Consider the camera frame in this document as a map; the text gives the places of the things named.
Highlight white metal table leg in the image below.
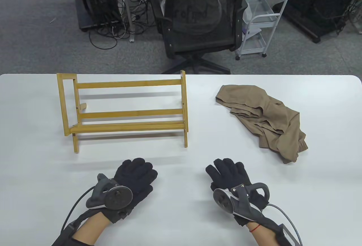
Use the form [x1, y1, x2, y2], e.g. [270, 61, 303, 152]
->
[119, 0, 136, 42]

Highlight person's left forearm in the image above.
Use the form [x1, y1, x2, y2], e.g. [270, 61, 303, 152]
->
[71, 211, 111, 246]

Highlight grey hand controller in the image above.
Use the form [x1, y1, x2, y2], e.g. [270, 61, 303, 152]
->
[213, 183, 270, 221]
[86, 173, 133, 210]

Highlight person's right hand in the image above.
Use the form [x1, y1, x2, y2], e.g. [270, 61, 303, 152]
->
[206, 158, 269, 228]

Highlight grey right arm cable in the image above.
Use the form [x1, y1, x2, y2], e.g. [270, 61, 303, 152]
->
[266, 204, 303, 246]

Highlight person's left hand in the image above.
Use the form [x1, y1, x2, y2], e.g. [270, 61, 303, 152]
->
[102, 158, 158, 224]

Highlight grey left hand controller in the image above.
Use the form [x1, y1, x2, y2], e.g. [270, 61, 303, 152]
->
[86, 173, 133, 210]

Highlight black mesh office chair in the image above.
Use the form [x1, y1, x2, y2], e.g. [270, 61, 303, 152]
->
[150, 0, 253, 74]

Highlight person's right forearm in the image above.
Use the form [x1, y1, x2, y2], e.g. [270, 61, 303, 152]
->
[246, 219, 283, 246]

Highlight black forearm strap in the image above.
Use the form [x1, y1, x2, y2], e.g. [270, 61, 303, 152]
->
[255, 209, 303, 246]
[52, 211, 94, 246]

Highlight grey right hand controller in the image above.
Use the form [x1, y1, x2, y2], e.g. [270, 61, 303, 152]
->
[213, 183, 270, 221]

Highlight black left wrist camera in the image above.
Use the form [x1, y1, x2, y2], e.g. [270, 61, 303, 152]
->
[109, 209, 130, 224]

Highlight tangle of black cables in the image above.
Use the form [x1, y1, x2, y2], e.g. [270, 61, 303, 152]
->
[89, 0, 159, 50]

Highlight black right forearm strap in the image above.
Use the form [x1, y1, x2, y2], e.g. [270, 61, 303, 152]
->
[255, 209, 303, 246]

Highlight tan shorts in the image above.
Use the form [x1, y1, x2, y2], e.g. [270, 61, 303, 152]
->
[216, 85, 308, 164]

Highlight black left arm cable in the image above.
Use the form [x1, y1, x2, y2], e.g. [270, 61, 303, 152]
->
[60, 187, 95, 229]

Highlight black left forearm strap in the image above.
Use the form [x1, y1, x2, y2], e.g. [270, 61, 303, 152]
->
[52, 211, 94, 246]

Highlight wooden book rack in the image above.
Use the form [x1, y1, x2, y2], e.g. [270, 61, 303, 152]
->
[57, 70, 188, 153]

